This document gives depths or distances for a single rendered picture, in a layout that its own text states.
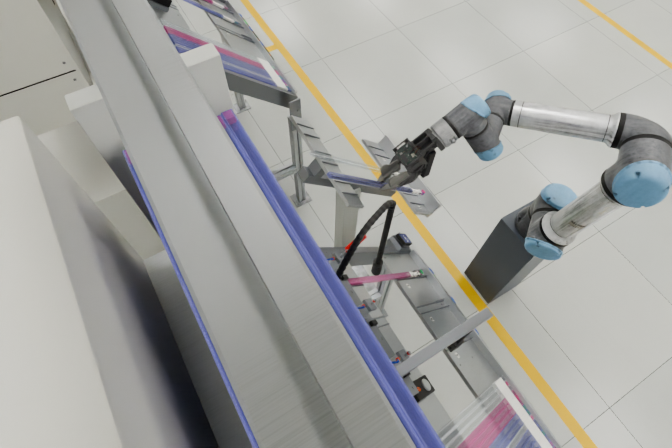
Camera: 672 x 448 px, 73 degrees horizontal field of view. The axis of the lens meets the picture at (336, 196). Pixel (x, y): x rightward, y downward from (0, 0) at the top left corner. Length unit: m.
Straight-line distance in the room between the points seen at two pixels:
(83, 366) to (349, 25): 3.10
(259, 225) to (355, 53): 2.96
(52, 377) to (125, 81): 0.23
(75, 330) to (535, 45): 3.31
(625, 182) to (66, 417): 1.20
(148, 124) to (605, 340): 2.35
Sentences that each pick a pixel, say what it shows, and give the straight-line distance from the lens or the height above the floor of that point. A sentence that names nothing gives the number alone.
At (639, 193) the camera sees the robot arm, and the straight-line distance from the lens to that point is 1.32.
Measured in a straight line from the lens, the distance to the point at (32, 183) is 0.47.
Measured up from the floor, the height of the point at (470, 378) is 0.84.
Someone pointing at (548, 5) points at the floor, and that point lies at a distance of 3.86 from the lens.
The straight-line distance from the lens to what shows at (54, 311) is 0.40.
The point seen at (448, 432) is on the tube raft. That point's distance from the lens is 1.04.
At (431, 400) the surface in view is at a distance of 1.07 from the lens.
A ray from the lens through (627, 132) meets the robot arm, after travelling 1.40.
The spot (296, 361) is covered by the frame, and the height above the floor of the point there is 1.89.
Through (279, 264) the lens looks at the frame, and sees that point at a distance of 0.17.
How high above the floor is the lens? 2.05
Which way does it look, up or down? 59 degrees down
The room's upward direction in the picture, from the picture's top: 2 degrees clockwise
